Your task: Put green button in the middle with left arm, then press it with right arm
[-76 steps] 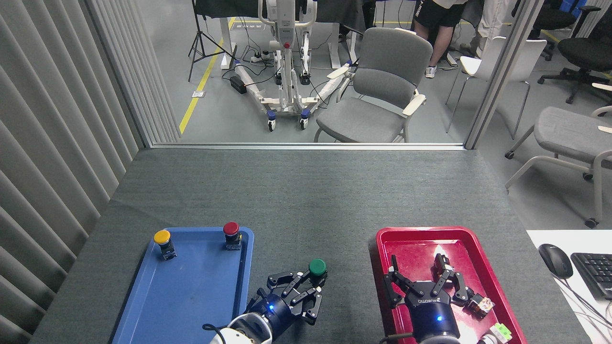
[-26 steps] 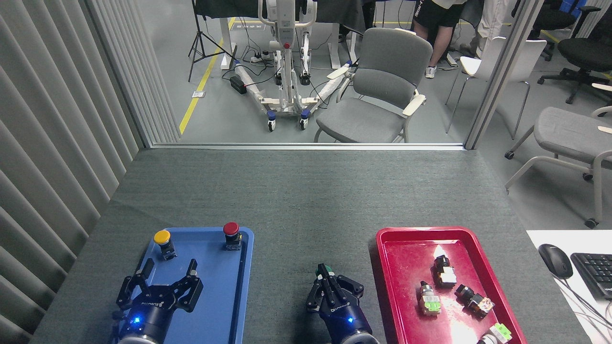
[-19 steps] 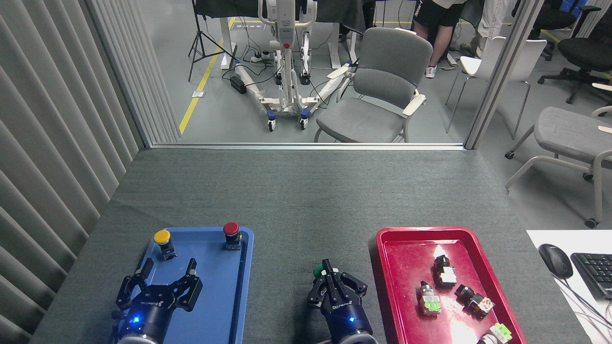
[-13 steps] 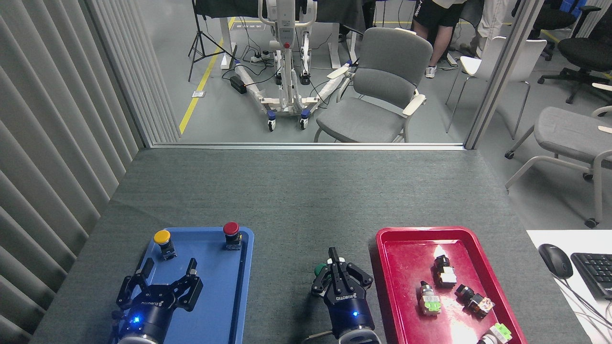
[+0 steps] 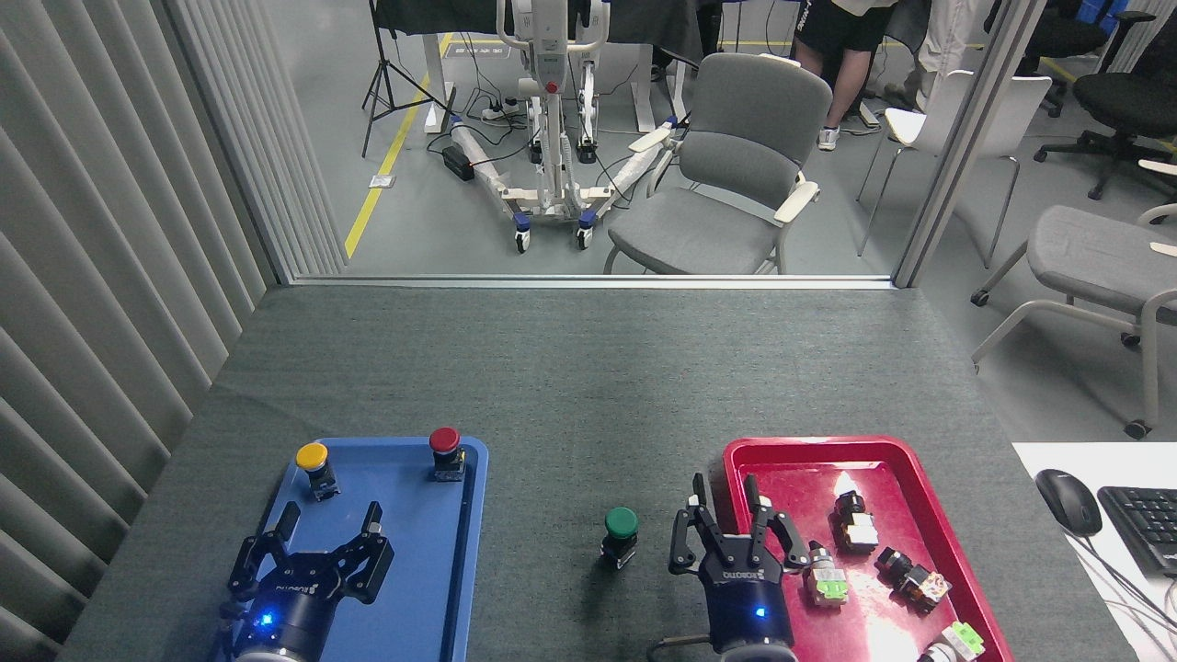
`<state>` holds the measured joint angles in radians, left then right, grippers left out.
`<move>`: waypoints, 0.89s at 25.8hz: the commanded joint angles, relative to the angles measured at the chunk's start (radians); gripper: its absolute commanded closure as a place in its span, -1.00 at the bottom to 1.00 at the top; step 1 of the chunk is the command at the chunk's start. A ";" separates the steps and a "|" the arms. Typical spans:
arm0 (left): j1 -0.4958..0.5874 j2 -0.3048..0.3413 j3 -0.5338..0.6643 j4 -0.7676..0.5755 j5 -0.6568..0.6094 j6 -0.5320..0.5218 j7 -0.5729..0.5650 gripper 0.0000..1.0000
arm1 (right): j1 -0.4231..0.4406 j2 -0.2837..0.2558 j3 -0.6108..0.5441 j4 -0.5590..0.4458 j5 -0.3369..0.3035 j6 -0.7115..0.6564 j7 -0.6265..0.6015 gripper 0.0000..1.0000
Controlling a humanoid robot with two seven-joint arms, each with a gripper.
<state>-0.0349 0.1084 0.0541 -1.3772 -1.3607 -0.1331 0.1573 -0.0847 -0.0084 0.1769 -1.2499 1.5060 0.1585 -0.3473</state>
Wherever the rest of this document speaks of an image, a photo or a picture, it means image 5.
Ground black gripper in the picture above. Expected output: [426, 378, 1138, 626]
[668, 474, 813, 656]
[226, 501, 395, 662]

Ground green push button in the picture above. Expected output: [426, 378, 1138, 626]
[600, 506, 641, 572]

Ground yellow push button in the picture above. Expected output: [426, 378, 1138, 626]
[294, 441, 340, 503]

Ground red push button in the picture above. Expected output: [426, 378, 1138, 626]
[428, 426, 467, 484]

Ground red plastic tray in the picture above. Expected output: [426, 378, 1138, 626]
[722, 435, 1014, 662]

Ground blue plastic tray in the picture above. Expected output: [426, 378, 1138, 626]
[209, 435, 490, 662]

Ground black computer mouse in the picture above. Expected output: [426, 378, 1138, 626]
[1034, 468, 1104, 539]

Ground grey armchair with cream armrests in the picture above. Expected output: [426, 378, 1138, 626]
[601, 51, 835, 276]

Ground grey slatted panel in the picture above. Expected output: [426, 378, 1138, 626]
[0, 0, 349, 662]

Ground black keyboard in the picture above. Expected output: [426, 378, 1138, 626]
[1096, 485, 1177, 579]

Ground white stand on wheels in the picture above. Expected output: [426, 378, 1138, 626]
[448, 0, 692, 254]

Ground grey chair on castors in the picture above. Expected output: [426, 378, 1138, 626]
[969, 203, 1177, 440]

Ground black tripod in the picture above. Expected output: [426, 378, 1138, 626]
[360, 0, 457, 160]

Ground white plastic chair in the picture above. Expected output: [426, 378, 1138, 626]
[856, 69, 1054, 270]

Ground person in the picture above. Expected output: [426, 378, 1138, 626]
[792, 0, 902, 153]

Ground black office chair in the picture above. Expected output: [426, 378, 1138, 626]
[1033, 10, 1177, 202]

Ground silver switch with green base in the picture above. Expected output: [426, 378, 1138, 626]
[804, 540, 851, 609]

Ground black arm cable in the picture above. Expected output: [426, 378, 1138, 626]
[646, 632, 715, 662]

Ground black and white switch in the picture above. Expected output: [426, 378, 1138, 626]
[831, 489, 881, 555]

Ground black switch with orange end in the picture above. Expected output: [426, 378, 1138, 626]
[873, 546, 954, 614]

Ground white switch with green block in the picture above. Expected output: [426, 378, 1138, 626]
[918, 621, 988, 662]

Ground silver table rail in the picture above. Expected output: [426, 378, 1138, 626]
[291, 273, 897, 291]

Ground black mouse cable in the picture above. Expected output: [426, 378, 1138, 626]
[1069, 533, 1177, 640]

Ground silver post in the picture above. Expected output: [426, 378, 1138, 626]
[892, 0, 1051, 290]

